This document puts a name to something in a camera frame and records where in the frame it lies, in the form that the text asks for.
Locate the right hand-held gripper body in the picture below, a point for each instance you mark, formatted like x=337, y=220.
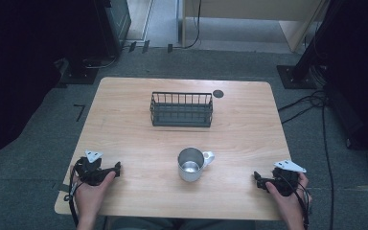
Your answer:
x=286, y=180

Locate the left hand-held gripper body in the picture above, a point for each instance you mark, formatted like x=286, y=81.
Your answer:
x=91, y=171

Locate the person's right hand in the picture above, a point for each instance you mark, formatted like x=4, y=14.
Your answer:
x=287, y=204

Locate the person's left hand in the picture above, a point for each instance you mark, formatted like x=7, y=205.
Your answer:
x=91, y=196

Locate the person's dark trousers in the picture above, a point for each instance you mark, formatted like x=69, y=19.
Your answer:
x=179, y=224

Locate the black round table grommet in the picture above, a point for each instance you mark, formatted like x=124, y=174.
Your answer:
x=218, y=94

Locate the black stand with flat base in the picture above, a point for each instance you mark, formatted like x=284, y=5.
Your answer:
x=78, y=73

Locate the black stand with square base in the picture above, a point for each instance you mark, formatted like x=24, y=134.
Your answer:
x=295, y=76

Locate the dark cabinet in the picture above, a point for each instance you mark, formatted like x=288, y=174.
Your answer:
x=116, y=25

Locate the light wooden furniture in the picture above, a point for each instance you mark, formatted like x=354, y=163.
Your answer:
x=255, y=12

